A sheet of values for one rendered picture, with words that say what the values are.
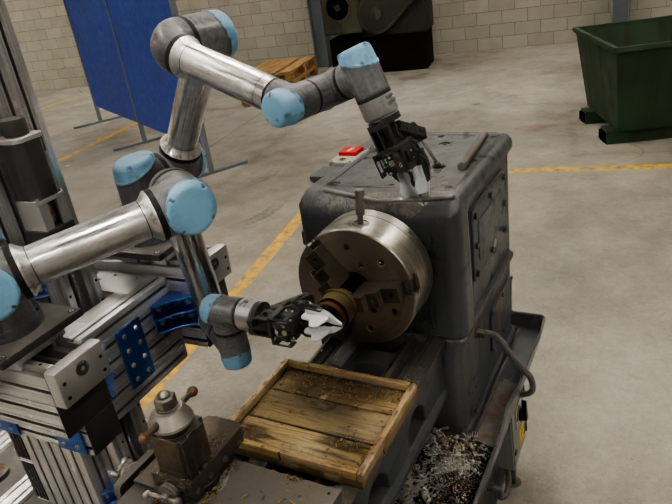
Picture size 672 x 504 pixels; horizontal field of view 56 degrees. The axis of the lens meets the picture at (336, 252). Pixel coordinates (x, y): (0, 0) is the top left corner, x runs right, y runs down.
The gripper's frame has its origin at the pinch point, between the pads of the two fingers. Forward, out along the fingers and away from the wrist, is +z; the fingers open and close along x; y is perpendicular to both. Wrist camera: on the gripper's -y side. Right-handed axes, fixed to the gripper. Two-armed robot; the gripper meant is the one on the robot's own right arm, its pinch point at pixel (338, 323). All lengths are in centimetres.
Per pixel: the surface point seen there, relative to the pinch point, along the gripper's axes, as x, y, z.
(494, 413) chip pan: -54, -43, 22
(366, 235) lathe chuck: 14.6, -15.1, 1.8
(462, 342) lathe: -22.2, -30.8, 17.6
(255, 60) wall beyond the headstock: -90, -909, -652
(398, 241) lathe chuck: 11.4, -19.7, 7.5
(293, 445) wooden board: -19.5, 19.3, -4.0
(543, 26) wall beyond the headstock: -81, -998, -148
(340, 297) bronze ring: 3.7, -4.8, -1.4
